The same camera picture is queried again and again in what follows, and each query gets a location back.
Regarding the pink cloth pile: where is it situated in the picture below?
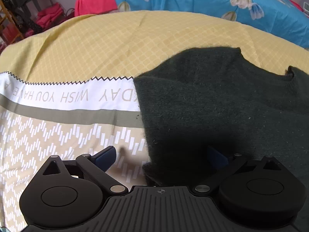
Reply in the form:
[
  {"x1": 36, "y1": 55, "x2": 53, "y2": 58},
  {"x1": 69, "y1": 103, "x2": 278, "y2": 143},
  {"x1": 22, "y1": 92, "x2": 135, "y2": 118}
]
[{"x1": 36, "y1": 3, "x2": 64, "y2": 28}]

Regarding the yellow patterned bed sheet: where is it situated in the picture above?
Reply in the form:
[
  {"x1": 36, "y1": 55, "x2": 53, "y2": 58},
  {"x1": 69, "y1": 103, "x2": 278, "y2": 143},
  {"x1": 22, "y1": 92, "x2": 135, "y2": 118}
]
[{"x1": 0, "y1": 10, "x2": 309, "y2": 230}]

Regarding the dark green knit sweater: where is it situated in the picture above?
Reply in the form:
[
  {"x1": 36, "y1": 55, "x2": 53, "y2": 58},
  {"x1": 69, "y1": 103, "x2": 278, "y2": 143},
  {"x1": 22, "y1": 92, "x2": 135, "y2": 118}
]
[{"x1": 133, "y1": 46, "x2": 309, "y2": 186}]

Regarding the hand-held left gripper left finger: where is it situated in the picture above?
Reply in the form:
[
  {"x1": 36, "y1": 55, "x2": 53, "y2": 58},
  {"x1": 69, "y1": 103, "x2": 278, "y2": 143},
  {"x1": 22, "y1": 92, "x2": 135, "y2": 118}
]
[{"x1": 42, "y1": 146, "x2": 129, "y2": 195}]

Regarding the wooden rack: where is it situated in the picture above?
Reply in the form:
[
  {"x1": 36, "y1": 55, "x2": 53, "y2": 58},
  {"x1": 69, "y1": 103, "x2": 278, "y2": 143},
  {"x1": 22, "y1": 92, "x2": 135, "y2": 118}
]
[{"x1": 0, "y1": 0, "x2": 25, "y2": 46}]

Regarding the blue floral quilt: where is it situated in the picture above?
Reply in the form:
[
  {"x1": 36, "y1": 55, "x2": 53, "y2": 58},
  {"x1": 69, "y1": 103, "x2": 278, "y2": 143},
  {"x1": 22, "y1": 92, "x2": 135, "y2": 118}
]
[{"x1": 112, "y1": 0, "x2": 309, "y2": 48}]

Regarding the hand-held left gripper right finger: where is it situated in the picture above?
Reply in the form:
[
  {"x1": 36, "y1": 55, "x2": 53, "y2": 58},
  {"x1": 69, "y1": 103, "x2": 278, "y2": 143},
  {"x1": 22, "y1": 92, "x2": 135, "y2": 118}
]
[{"x1": 193, "y1": 146, "x2": 285, "y2": 197}]

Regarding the red bed sheet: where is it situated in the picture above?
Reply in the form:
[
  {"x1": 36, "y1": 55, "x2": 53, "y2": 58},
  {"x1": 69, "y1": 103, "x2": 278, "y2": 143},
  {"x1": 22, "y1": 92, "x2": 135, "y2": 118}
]
[{"x1": 75, "y1": 0, "x2": 119, "y2": 17}]

